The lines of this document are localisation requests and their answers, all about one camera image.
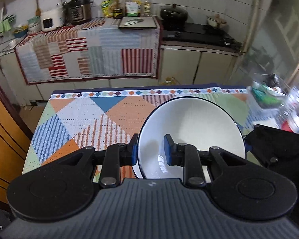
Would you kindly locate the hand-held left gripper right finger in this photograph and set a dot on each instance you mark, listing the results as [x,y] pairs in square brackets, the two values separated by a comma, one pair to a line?
[168,150]

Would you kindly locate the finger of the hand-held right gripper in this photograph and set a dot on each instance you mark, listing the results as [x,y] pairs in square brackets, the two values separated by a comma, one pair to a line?
[276,142]

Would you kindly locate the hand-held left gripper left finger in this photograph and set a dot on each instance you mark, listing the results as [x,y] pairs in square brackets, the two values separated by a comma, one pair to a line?
[134,153]

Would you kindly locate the white bowl with dark rim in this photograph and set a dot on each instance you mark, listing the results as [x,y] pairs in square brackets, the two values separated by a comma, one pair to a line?
[189,119]

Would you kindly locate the stack of pale bowls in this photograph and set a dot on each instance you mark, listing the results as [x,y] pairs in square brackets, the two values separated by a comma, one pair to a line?
[34,25]

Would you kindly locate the red capped container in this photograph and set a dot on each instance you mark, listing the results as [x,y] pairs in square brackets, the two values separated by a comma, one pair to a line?
[290,126]

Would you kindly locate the clear plastic bottle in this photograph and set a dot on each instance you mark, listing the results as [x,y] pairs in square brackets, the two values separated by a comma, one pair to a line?
[297,104]

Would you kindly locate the patchwork tablecloth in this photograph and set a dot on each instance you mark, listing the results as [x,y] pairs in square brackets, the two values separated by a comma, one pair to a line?
[102,119]

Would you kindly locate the clear container with green items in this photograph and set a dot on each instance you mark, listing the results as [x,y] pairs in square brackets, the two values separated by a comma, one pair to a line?
[264,97]

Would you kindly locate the large oil jug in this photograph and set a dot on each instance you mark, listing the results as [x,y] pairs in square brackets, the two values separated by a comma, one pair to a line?
[169,81]

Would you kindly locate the cream kitchen cabinet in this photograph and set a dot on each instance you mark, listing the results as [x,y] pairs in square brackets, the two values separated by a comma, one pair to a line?
[201,64]

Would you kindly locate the power strip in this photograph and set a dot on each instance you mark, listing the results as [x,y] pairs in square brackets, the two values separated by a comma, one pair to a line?
[39,102]

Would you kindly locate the striped counter cloth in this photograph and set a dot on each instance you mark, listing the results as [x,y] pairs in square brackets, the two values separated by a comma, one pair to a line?
[94,52]

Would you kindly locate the black gas stove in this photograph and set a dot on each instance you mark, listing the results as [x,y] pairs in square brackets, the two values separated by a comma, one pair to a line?
[196,34]

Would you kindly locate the orange wooden door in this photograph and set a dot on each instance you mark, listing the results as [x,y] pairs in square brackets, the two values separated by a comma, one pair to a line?
[5,142]

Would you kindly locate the kitchen knife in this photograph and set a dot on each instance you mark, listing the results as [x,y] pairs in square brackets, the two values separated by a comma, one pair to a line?
[133,22]

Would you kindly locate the small cream enamel pot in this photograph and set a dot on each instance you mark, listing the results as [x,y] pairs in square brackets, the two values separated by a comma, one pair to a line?
[216,21]

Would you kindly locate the black wok with lid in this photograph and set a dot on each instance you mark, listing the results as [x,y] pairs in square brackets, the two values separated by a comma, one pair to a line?
[174,13]

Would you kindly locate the white and green bag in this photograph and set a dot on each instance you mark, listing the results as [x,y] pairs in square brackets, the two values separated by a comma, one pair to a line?
[133,10]

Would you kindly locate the green seasoning packet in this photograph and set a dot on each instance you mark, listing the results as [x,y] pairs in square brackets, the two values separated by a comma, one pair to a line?
[107,8]

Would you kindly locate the black pressure cooker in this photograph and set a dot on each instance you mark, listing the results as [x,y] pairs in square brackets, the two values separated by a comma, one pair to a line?
[78,11]

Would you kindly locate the white rice cooker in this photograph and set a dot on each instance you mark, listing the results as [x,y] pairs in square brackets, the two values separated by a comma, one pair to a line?
[51,20]

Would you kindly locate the small blue bowl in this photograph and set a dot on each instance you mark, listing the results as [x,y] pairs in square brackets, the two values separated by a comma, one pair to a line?
[20,32]

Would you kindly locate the wooden spatula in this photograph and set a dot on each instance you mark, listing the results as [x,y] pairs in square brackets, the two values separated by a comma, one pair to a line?
[37,7]

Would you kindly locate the green hanging cloth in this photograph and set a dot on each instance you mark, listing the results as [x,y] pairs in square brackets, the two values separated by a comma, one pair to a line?
[5,25]

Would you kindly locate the cream wall pipe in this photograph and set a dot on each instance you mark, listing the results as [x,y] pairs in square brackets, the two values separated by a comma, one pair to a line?
[251,17]

